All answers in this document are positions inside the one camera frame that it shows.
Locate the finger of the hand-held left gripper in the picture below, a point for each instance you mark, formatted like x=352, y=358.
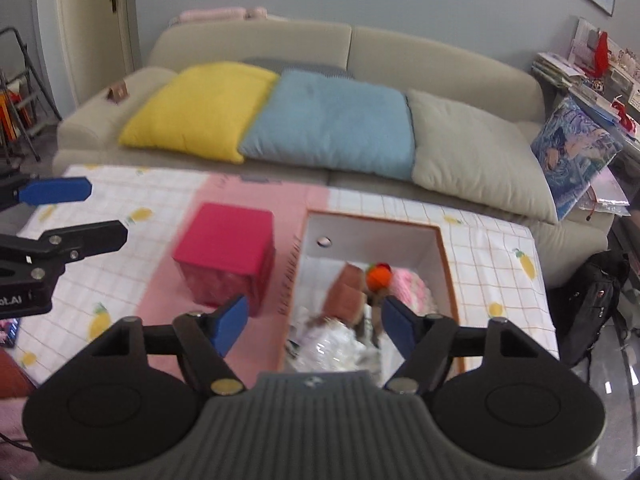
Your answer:
x=90, y=239
x=55, y=191

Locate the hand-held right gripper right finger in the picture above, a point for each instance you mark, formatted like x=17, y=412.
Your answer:
x=397, y=327

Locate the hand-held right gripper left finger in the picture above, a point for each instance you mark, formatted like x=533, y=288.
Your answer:
x=230, y=325

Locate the pink fluffy plush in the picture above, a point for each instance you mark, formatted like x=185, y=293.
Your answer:
x=412, y=290

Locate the orange pompom ball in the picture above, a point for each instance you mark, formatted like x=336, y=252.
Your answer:
x=379, y=277

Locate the clear plastic wrapper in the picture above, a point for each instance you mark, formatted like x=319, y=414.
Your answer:
x=335, y=342

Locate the brown sponge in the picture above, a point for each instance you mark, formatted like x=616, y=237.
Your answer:
x=345, y=290

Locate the orange storage box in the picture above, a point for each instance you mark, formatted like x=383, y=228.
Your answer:
x=375, y=240

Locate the red book stack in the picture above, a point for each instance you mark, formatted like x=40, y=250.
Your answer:
x=10, y=115

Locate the black folding stand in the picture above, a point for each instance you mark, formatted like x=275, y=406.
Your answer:
x=30, y=105

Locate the red lidded container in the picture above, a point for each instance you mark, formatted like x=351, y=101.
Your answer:
x=225, y=235

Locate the small brown stand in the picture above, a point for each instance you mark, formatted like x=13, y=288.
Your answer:
x=117, y=94

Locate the pink table mat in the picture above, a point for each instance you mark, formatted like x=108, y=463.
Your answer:
x=240, y=190

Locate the cream door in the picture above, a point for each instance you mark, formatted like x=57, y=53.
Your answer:
x=85, y=35

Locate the yellow pillow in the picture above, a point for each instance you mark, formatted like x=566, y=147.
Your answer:
x=200, y=110

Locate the grey-green pillow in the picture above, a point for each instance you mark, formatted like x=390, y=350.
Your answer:
x=475, y=160

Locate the black backpack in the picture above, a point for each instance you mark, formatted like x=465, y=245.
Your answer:
x=595, y=300

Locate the pink long bolster plush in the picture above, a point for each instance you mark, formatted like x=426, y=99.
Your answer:
x=215, y=14

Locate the blue patterned pillow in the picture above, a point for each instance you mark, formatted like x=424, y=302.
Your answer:
x=570, y=155

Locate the beige sofa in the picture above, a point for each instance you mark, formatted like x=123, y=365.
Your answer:
x=250, y=42

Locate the clear plastic pouch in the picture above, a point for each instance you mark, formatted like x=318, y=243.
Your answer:
x=605, y=195

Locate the stack of books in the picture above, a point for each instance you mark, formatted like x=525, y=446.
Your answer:
x=555, y=70

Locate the red bow ornament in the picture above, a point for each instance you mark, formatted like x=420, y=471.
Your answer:
x=627, y=117

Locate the red hanging ornament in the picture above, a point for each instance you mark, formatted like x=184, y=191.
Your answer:
x=601, y=52

